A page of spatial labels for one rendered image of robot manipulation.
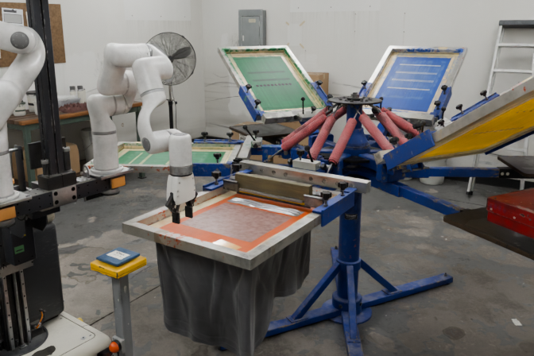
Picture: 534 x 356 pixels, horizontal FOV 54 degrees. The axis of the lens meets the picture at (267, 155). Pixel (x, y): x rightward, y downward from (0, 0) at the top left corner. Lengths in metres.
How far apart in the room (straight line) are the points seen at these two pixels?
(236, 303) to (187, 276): 0.23
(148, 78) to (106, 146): 0.44
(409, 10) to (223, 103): 2.93
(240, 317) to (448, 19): 4.79
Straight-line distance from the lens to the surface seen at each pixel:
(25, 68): 1.87
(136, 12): 6.85
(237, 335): 2.01
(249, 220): 2.09
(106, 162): 2.16
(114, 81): 2.04
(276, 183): 2.25
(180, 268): 2.03
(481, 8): 6.09
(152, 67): 1.84
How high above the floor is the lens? 1.70
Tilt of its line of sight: 14 degrees down
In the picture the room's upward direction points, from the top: straight up
